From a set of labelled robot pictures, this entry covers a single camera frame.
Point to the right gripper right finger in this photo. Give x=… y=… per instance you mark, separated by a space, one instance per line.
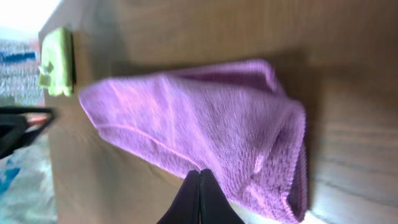
x=214 y=206

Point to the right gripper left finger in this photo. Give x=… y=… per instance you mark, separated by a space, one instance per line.
x=185 y=208

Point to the purple cloth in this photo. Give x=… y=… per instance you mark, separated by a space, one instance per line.
x=234 y=119

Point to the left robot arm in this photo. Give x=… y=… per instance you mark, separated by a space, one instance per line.
x=14 y=127

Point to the folded green cloth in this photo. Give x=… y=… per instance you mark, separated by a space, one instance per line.
x=55 y=70

